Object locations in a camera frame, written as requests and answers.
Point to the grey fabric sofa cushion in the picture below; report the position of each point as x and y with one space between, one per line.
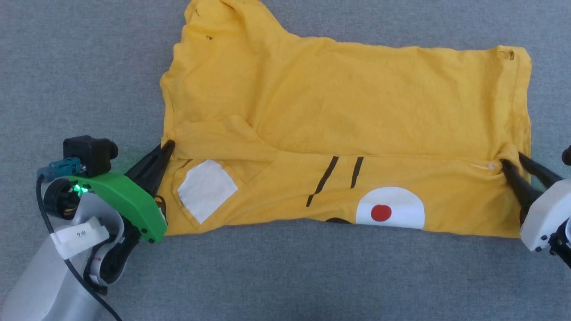
290 276

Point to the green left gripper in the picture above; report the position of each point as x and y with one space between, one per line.
129 200

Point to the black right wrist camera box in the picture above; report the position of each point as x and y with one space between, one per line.
567 156

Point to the yellow T-shirt with white patches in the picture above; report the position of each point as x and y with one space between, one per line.
334 102

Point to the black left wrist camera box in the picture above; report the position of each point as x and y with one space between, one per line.
89 154

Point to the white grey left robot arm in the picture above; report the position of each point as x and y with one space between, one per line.
40 285

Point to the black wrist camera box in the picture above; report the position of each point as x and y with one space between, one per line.
89 154
567 156

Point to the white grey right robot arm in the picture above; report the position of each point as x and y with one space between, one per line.
563 243

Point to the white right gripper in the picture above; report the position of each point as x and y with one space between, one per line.
546 214

